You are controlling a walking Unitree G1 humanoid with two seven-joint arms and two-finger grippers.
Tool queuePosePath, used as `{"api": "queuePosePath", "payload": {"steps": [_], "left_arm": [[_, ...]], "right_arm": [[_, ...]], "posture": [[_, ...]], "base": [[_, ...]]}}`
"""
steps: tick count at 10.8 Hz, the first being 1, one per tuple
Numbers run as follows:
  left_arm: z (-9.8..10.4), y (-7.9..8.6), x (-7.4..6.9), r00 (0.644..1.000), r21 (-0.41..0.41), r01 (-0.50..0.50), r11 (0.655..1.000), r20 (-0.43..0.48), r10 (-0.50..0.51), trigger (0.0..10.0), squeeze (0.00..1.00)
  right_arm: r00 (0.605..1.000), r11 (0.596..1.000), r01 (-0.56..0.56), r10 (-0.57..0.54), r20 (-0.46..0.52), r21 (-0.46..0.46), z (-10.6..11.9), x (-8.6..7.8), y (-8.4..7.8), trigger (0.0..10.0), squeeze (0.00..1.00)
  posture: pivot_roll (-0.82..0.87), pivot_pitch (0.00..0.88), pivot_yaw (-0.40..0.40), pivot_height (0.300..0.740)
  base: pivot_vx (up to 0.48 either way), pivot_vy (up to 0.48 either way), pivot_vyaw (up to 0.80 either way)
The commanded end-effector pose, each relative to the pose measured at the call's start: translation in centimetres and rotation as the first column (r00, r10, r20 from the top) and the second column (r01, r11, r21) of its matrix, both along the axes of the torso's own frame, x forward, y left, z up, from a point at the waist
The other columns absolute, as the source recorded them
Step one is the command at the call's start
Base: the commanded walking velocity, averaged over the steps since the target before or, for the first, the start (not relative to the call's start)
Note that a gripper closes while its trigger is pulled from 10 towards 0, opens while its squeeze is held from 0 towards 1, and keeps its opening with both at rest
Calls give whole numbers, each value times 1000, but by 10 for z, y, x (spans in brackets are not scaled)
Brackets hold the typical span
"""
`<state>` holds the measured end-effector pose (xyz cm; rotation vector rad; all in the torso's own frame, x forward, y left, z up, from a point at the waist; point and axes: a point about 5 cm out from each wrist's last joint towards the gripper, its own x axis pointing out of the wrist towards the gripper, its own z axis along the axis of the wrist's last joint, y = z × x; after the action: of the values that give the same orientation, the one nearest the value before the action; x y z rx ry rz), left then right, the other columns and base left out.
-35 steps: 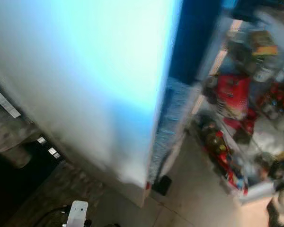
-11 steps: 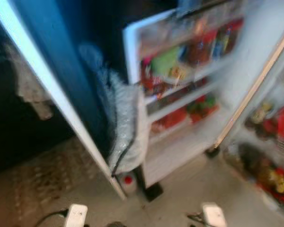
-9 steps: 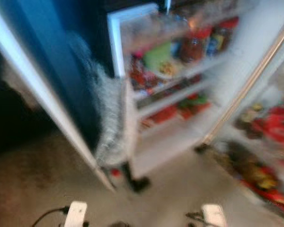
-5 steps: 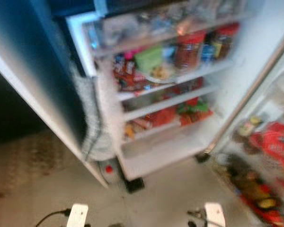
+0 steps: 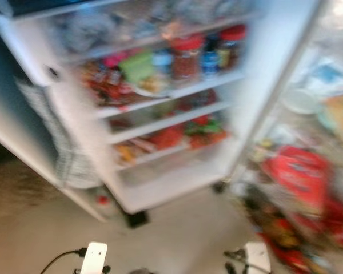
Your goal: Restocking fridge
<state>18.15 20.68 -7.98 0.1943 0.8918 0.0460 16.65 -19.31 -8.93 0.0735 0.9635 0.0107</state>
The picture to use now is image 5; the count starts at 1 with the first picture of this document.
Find red lid glass jar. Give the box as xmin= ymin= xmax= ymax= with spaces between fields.
xmin=217 ymin=24 xmax=246 ymax=69
xmin=170 ymin=34 xmax=205 ymax=82

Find grey plastic bag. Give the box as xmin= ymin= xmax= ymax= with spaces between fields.
xmin=60 ymin=11 xmax=118 ymax=52

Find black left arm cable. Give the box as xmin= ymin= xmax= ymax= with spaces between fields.
xmin=39 ymin=247 xmax=87 ymax=274

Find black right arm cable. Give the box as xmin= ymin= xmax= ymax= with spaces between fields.
xmin=224 ymin=249 xmax=258 ymax=274

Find pink packet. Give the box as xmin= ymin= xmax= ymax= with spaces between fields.
xmin=103 ymin=51 xmax=129 ymax=68

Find grey mesh bag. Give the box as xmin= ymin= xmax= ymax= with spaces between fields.
xmin=17 ymin=79 xmax=101 ymax=189

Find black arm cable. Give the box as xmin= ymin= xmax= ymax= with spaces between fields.
xmin=224 ymin=249 xmax=258 ymax=274
xmin=39 ymin=247 xmax=87 ymax=274

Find green packet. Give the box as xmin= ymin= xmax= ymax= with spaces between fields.
xmin=119 ymin=50 xmax=156 ymax=86

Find white blue cup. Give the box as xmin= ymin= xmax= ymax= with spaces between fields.
xmin=153 ymin=49 xmax=173 ymax=75

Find large red bag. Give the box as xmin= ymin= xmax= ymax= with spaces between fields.
xmin=263 ymin=146 xmax=332 ymax=212

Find green and red vegetables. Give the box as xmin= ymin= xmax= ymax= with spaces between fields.
xmin=186 ymin=114 xmax=228 ymax=148

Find white plate of food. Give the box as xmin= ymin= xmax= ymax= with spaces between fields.
xmin=129 ymin=74 xmax=175 ymax=98

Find white round tub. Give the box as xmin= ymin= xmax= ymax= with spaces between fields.
xmin=283 ymin=88 xmax=321 ymax=115

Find orange carton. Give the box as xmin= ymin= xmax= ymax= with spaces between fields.
xmin=323 ymin=94 xmax=343 ymax=146

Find white blue fridge door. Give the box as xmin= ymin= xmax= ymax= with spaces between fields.
xmin=0 ymin=86 xmax=109 ymax=223

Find red snack packets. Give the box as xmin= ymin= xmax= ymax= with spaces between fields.
xmin=80 ymin=57 xmax=132 ymax=106

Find blue label bottle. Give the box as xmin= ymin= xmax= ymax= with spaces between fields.
xmin=201 ymin=35 xmax=221 ymax=78

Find small white bottle red cap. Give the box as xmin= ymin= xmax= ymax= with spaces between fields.
xmin=94 ymin=191 xmax=116 ymax=217

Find orange food item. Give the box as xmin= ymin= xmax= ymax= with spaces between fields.
xmin=115 ymin=144 xmax=139 ymax=165

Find white fridge door with racks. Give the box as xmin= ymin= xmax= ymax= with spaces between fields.
xmin=234 ymin=0 xmax=343 ymax=274

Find red tomatoes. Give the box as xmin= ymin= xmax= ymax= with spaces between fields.
xmin=149 ymin=127 xmax=186 ymax=150

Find blue packet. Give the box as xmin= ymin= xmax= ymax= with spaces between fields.
xmin=312 ymin=63 xmax=343 ymax=86

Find white fridge body with shelves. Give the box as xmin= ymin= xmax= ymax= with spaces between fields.
xmin=0 ymin=0 xmax=324 ymax=229

